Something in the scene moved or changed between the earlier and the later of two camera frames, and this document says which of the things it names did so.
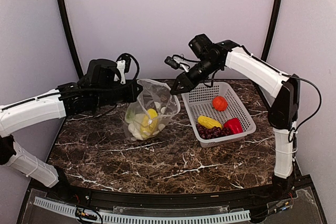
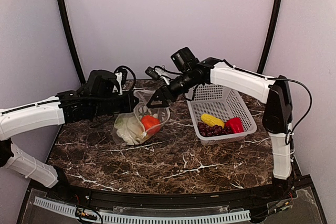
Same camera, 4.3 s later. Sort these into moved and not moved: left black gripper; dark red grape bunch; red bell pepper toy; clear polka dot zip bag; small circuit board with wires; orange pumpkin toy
Moved: left black gripper; clear polka dot zip bag; orange pumpkin toy
Not moved: red bell pepper toy; dark red grape bunch; small circuit board with wires
